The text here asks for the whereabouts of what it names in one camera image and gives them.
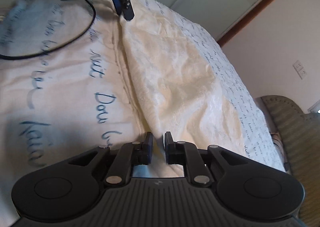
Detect cream fleece pants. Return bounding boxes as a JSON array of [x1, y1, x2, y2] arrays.
[[118, 0, 245, 178]]

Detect white script-print bedspread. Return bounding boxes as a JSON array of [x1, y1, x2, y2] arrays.
[[1, 0, 284, 226]]

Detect patterned pillow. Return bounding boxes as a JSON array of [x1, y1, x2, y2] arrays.
[[270, 132, 290, 172]]

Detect green padded headboard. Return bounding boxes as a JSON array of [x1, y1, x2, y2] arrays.
[[261, 95, 319, 226]]

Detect black cable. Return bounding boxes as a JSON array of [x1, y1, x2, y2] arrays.
[[0, 0, 97, 61]]

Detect red-brown wooden door frame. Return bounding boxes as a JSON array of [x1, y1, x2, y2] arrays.
[[217, 0, 274, 47]]

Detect white double wall socket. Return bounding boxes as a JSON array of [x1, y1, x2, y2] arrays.
[[293, 61, 307, 79]]

